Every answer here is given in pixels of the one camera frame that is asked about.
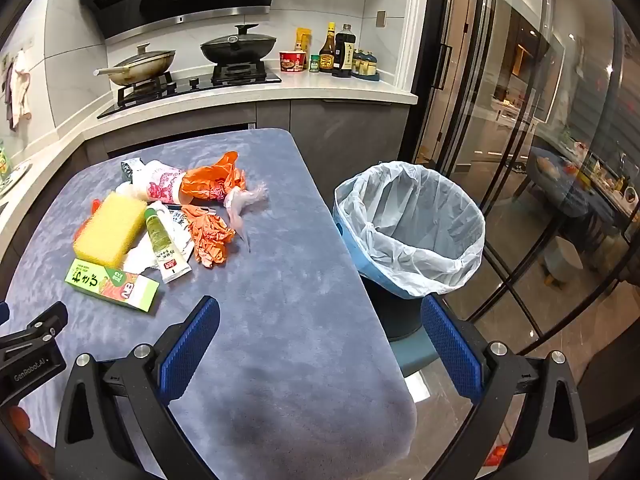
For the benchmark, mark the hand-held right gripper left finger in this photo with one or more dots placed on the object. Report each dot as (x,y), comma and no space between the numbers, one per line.
(192,345)

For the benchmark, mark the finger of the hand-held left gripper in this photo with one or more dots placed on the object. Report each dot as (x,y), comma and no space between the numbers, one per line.
(40,325)
(3,314)

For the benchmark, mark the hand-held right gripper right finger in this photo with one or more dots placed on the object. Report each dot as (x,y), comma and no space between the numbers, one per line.
(450,350)

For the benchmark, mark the green paste tube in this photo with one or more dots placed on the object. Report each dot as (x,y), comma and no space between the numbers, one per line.
(162,245)

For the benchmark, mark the blue bin with white liner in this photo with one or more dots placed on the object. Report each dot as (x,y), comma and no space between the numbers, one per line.
(415,230)

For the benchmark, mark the person's left hand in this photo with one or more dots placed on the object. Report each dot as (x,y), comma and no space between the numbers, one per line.
(19,419)

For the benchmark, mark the blue stool seat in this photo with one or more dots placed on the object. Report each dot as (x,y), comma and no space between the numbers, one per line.
(412,357)

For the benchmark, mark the green cardboard box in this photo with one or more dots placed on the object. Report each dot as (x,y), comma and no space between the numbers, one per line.
(112,285)

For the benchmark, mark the white paper towel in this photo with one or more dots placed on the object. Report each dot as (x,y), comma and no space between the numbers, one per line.
(142,255)

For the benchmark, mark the blue table cloth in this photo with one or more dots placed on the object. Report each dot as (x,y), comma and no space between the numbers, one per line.
(290,310)

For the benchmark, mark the crumpled orange wrapper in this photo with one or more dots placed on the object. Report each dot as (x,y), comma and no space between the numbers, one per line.
(207,240)

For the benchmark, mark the yellow sponge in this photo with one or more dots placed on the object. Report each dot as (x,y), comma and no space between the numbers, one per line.
(107,230)

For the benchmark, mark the round grey stool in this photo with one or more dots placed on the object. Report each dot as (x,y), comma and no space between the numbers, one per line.
(562,260)

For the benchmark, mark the clear plastic wrapper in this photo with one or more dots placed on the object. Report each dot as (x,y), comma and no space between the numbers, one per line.
(240,205)

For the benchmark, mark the green dish soap bottle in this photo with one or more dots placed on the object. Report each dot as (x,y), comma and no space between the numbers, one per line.
(4,162)

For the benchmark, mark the crumpled white tissue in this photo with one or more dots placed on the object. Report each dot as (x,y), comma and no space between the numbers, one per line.
(131,192)

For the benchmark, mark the pink printed paper cup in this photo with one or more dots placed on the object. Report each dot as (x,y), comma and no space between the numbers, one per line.
(160,185)

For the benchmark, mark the orange plastic bag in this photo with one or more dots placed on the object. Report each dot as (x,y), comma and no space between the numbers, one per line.
(210,180)

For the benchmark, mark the small grey green packet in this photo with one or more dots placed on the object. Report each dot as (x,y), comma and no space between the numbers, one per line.
(131,167)

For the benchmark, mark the hanging kitchen cloth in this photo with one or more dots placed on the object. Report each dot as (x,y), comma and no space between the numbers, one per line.
(20,90)

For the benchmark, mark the grey kitchen counter cabinet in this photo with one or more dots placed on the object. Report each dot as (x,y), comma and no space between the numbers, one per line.
(340,125)

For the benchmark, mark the black gas stove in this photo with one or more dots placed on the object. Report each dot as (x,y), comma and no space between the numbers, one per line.
(192,85)

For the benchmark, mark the glass sliding door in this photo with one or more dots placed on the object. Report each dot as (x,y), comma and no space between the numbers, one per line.
(525,85)

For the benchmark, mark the beige frying pan with lid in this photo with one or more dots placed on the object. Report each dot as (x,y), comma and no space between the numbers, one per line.
(142,65)

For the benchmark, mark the red instant noodle cup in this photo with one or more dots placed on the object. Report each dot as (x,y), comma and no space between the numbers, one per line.
(292,61)

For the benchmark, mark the black wok with lid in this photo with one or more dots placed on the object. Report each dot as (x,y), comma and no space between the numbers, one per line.
(240,47)

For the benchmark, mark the small green lid jar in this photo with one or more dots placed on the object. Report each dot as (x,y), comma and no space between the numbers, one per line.
(314,64)

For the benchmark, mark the dark soy sauce bottle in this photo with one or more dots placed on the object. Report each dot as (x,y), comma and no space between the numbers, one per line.
(345,52)

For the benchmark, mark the brown sauce bottle yellow label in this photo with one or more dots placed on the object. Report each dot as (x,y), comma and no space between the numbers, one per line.
(327,55)

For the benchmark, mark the yellow food packet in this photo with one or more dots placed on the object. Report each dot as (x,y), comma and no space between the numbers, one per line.
(303,40)

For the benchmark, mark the grey wall socket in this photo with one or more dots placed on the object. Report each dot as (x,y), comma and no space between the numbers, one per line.
(381,19)

